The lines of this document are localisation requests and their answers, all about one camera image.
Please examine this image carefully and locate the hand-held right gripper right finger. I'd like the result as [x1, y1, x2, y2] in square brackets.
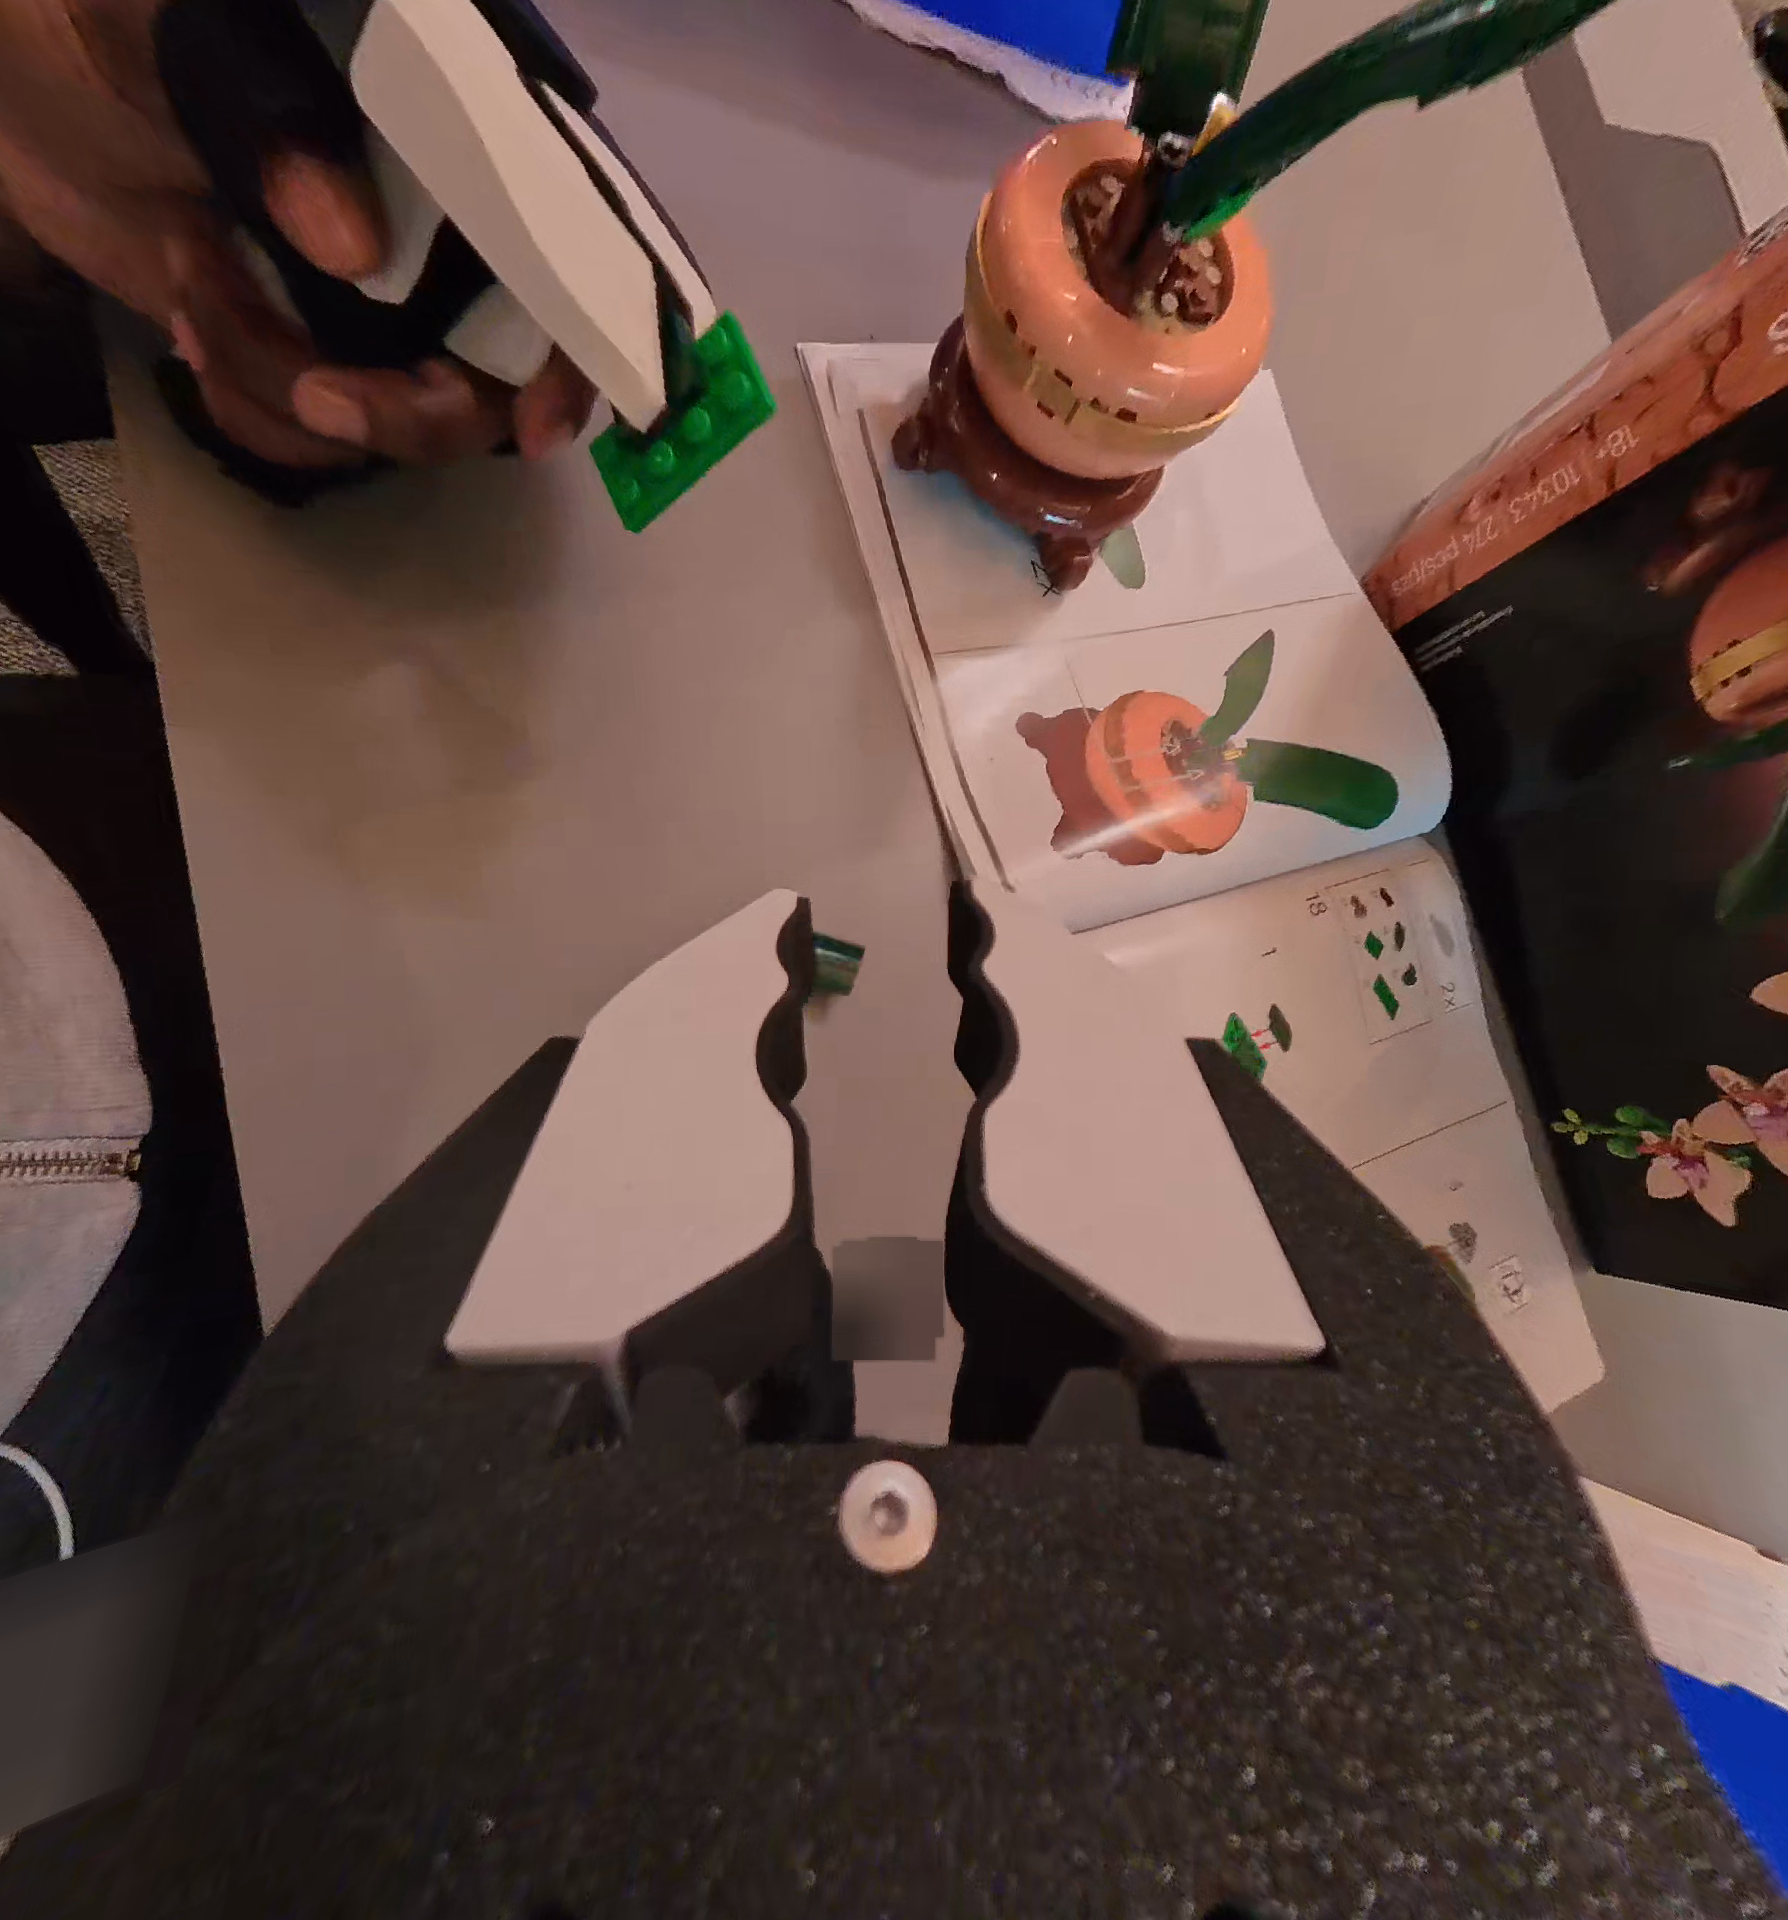
[944, 881, 1333, 1376]

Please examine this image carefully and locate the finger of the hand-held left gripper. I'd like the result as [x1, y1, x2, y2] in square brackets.
[346, 0, 676, 437]
[533, 79, 720, 380]

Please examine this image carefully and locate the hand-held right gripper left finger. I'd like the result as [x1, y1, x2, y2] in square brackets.
[444, 888, 823, 1406]

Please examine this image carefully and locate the green studded plate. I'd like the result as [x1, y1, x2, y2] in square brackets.
[588, 309, 779, 535]

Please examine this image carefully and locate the white desk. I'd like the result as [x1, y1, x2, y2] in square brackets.
[98, 0, 1788, 1728]

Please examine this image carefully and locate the person's left hand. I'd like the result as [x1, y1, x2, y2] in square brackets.
[0, 0, 598, 472]

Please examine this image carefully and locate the blue board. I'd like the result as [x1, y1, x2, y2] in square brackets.
[845, 0, 1139, 83]

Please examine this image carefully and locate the brick flower pot model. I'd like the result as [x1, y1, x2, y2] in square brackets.
[890, 0, 1625, 589]

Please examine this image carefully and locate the dark cloth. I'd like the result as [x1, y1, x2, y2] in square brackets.
[0, 283, 265, 1596]

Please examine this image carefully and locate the grey zip sweater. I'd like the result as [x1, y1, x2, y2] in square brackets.
[0, 763, 157, 1511]

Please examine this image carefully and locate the black and orange product box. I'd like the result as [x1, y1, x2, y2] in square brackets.
[1357, 186, 1788, 1331]

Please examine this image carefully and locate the open instruction booklet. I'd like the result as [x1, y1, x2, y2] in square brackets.
[796, 342, 1609, 1416]

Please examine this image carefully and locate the blue fabric bin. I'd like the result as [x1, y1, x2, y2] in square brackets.
[1655, 1650, 1788, 1920]

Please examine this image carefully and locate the white cable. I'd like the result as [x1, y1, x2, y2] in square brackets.
[0, 1439, 82, 1566]

